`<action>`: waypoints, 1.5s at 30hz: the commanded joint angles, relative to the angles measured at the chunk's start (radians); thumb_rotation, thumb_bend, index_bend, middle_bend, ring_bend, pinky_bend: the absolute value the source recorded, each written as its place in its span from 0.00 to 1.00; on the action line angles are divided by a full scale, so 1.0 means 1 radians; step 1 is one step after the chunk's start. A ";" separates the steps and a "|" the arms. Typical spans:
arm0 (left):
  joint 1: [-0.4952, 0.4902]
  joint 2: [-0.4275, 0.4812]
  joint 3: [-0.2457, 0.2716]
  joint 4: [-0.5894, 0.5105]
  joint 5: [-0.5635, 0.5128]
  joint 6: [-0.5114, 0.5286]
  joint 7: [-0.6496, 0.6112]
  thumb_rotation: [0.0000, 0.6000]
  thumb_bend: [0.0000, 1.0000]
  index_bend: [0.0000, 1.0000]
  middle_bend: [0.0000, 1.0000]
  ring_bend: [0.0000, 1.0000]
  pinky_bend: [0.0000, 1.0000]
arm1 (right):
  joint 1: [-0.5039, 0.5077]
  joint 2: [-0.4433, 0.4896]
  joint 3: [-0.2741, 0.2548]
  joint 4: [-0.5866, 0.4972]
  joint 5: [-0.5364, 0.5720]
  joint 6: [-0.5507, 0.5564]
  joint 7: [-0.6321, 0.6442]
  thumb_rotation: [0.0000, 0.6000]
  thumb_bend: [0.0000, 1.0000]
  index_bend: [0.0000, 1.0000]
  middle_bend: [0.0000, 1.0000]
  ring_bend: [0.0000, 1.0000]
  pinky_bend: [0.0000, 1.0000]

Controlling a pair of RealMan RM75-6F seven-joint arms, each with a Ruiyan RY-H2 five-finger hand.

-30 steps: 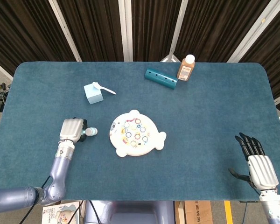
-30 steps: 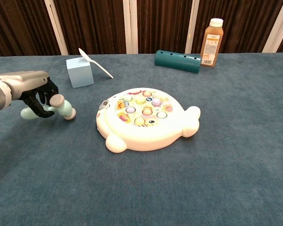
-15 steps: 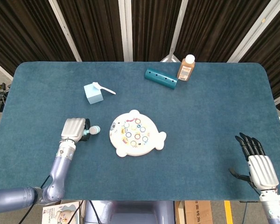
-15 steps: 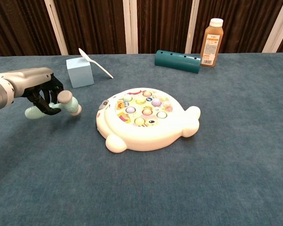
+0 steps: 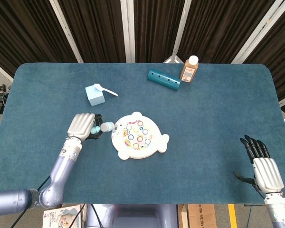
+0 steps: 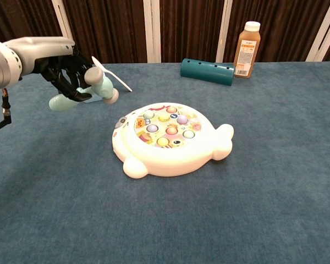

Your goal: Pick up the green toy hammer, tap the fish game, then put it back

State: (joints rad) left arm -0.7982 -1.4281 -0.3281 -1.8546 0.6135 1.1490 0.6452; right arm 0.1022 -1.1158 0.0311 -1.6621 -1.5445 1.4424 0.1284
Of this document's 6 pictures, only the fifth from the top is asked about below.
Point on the light teal toy hammer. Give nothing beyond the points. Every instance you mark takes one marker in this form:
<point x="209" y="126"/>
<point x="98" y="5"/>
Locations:
<point x="107" y="126"/>

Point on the dark brown curtain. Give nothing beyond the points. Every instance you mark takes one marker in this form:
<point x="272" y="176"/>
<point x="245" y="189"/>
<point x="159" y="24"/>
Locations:
<point x="97" y="28"/>

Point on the light blue cube block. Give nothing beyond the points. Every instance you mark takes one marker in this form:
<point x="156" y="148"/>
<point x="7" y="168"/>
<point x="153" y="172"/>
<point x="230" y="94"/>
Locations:
<point x="95" y="96"/>

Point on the white whack-a-mole toy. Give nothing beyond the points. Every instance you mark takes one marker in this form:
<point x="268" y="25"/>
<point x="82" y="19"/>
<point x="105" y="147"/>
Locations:
<point x="139" y="139"/>

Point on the white plastic spoon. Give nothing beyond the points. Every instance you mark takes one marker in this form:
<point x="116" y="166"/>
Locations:
<point x="108" y="91"/>

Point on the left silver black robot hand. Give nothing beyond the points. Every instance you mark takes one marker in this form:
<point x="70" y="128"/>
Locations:
<point x="82" y="124"/>

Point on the teal half-cylinder block with holes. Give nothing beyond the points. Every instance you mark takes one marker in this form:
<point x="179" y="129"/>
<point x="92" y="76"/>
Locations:
<point x="162" y="79"/>

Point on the printed toy packaging box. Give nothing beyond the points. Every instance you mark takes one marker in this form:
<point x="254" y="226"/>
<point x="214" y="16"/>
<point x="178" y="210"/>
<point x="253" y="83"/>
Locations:
<point x="61" y="217"/>

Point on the brown cardboard box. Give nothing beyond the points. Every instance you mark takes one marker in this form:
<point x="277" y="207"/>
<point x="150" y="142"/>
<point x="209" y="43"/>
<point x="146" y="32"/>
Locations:
<point x="200" y="216"/>

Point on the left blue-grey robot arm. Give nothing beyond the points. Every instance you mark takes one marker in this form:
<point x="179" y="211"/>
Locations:
<point x="61" y="168"/>

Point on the blue felt table cover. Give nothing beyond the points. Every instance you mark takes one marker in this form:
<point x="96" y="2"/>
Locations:
<point x="192" y="154"/>

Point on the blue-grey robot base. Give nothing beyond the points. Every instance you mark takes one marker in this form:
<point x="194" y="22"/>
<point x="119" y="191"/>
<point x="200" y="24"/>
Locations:
<point x="137" y="217"/>

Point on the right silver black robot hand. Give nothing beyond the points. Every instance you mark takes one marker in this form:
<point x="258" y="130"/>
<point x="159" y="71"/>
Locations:
<point x="267" y="173"/>

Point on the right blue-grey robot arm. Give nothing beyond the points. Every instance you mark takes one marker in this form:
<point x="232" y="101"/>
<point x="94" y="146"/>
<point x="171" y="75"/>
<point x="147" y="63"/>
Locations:
<point x="279" y="211"/>

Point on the brown juice bottle white cap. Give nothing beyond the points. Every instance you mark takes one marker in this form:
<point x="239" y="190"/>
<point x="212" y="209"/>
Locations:
<point x="188" y="71"/>

